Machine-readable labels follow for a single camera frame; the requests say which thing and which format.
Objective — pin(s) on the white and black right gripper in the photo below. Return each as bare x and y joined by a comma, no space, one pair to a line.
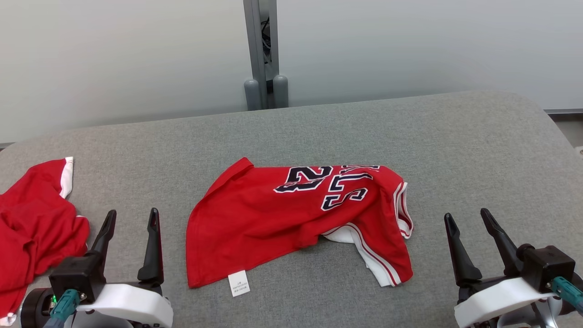
496,300

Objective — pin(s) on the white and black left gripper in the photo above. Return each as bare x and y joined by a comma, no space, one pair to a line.
132,303

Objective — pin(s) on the red shorts with white stripe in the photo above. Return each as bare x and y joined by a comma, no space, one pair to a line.
32,228

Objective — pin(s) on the red jersey with number print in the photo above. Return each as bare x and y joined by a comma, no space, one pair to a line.
255,218

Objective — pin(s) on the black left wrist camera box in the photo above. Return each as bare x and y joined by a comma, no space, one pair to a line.
75,273

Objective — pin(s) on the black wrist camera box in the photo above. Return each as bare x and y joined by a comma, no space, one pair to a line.
75,273
549,266

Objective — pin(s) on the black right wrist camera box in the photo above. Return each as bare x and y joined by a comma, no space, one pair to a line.
549,266

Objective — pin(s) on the grey cylindrical post foot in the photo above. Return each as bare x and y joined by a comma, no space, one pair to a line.
280,91

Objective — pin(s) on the grey double-rail partition post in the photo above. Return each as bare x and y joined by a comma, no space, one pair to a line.
255,45

